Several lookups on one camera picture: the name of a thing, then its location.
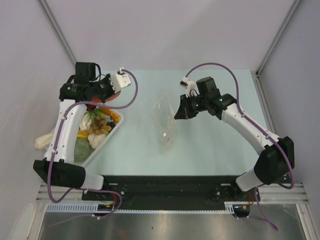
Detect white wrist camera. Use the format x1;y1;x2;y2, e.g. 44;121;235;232
179;76;197;98
109;68;132;94

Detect orange carrot pieces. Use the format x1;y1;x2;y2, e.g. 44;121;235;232
96;107;120;123

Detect purple cable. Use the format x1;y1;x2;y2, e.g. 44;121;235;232
47;69;139;227
184;62;296;231

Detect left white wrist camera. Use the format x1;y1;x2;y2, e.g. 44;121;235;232
109;68;132;94

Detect green broccoli head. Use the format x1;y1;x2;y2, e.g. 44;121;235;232
74;138;92;163

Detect polka dot zip bag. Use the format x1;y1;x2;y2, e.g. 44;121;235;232
151;93;177;154

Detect white green bok choy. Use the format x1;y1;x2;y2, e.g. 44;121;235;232
79;111;96;131

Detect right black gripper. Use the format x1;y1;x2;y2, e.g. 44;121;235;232
175;93;209;120

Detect white slotted cable duct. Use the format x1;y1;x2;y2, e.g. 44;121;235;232
45;202;235;215

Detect white plastic food tray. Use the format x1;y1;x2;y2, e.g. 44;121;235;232
47;106;125;167

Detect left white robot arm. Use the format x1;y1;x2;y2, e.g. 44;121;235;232
33;62;131;200

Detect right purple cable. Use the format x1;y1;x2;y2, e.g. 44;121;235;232
184;62;296;231

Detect brown longan bunch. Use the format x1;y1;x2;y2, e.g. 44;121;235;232
87;113;112;136

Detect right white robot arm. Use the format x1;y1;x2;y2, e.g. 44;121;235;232
174;77;295;201

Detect white cauliflower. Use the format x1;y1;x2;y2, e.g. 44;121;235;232
88;133;106;149

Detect white daikon radish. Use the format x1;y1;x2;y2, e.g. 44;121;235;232
34;132;54;150

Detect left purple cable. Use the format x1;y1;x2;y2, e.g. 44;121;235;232
47;69;139;227

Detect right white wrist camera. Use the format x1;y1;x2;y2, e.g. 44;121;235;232
179;76;197;98

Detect red watermelon slice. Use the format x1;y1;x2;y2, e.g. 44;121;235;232
91;92;121;104

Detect yellow pepper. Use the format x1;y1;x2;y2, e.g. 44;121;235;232
77;130;89;139

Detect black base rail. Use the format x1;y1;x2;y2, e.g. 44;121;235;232
81;174;292;217

